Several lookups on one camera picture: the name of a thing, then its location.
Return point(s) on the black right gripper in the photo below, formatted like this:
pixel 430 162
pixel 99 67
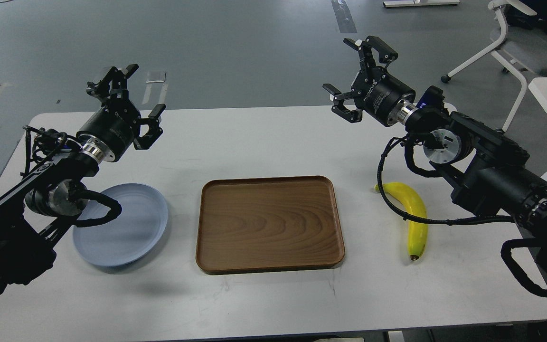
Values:
pixel 375 91

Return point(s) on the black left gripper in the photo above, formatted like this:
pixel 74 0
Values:
pixel 117 123

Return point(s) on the light blue plate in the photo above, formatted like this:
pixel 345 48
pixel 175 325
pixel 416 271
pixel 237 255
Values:
pixel 132 235

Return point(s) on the yellow banana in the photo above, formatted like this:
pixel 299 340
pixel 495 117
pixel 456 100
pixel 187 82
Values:
pixel 413 204

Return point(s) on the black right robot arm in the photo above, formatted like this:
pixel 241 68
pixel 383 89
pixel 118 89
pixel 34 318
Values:
pixel 485 169

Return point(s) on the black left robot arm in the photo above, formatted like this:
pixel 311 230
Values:
pixel 51 198

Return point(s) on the white table base bar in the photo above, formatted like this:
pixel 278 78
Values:
pixel 418 3

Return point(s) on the brown wooden tray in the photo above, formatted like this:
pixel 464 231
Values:
pixel 251 225

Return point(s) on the white office chair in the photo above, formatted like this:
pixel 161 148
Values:
pixel 516 49

